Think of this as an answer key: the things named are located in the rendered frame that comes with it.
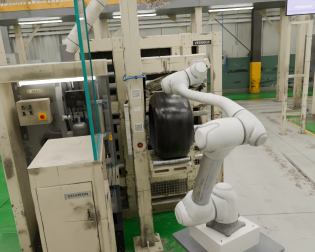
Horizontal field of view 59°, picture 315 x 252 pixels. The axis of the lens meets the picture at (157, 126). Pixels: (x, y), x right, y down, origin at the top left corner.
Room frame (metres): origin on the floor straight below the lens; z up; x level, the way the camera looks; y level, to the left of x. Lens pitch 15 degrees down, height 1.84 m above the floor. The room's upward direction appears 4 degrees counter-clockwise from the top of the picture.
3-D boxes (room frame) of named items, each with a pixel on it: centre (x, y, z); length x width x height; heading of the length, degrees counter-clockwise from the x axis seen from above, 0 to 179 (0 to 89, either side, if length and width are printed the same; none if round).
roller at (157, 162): (2.30, -0.10, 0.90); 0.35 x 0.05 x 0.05; 99
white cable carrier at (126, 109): (2.34, 0.25, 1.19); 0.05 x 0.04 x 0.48; 9
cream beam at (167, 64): (2.75, -0.16, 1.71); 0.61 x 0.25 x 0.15; 99
